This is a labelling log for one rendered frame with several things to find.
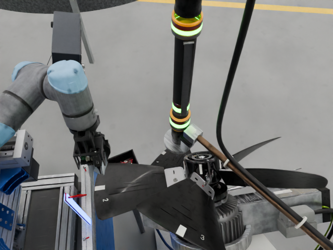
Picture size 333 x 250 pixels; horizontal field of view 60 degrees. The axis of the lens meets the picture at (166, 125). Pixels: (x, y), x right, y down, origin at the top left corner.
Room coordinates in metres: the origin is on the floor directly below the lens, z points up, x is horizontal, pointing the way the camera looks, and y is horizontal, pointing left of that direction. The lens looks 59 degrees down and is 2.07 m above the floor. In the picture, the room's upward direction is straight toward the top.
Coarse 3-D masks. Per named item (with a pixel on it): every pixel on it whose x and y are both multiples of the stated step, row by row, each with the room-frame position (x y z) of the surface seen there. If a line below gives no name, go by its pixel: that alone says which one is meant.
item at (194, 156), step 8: (200, 152) 0.43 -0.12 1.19; (208, 152) 0.43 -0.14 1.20; (184, 160) 0.38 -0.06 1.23; (192, 160) 0.37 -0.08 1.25; (200, 160) 0.37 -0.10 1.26; (208, 160) 0.37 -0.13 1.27; (216, 160) 0.37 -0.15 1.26; (192, 168) 0.35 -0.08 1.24; (208, 168) 0.35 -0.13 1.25; (216, 168) 0.35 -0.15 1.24; (200, 176) 0.33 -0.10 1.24; (208, 176) 0.33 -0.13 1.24; (216, 176) 0.33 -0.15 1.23; (208, 184) 0.31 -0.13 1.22; (216, 184) 0.32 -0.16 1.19; (224, 184) 0.33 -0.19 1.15; (216, 192) 0.29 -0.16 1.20; (224, 192) 0.29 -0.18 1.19; (216, 200) 0.26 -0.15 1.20
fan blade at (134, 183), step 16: (112, 176) 0.35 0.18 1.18; (128, 176) 0.35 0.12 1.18; (144, 176) 0.35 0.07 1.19; (160, 176) 0.35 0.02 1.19; (96, 192) 0.29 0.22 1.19; (112, 192) 0.29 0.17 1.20; (128, 192) 0.29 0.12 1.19; (144, 192) 0.29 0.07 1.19; (96, 208) 0.24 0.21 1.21; (112, 208) 0.24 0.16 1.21; (128, 208) 0.24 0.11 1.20
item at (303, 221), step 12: (252, 0) 0.27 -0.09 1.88; (252, 12) 0.27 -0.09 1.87; (240, 36) 0.27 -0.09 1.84; (240, 48) 0.27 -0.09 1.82; (228, 72) 0.27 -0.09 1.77; (228, 84) 0.27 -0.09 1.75; (228, 96) 0.27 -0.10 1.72; (216, 132) 0.26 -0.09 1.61; (228, 156) 0.24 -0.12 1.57; (240, 168) 0.22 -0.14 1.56; (252, 180) 0.19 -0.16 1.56; (300, 216) 0.13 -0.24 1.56; (312, 228) 0.11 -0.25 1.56; (324, 240) 0.09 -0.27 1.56
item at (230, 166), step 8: (200, 136) 0.29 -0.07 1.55; (208, 144) 0.27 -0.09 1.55; (216, 152) 0.26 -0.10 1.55; (224, 160) 0.24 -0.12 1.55; (232, 168) 0.22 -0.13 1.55; (240, 176) 0.21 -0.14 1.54; (248, 184) 0.19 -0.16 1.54; (264, 192) 0.17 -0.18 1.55; (272, 200) 0.16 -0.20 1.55; (280, 208) 0.14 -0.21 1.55; (288, 216) 0.13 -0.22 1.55; (296, 224) 0.12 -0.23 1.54; (320, 240) 0.09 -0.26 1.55; (328, 248) 0.08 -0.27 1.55
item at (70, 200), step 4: (68, 200) 0.27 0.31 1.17; (72, 200) 0.28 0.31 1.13; (72, 204) 0.27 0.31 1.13; (76, 204) 0.28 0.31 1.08; (76, 208) 0.27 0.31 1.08; (80, 208) 0.29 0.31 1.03; (80, 212) 0.27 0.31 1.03; (84, 212) 0.29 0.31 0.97; (84, 216) 0.27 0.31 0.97; (88, 220) 0.27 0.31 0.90
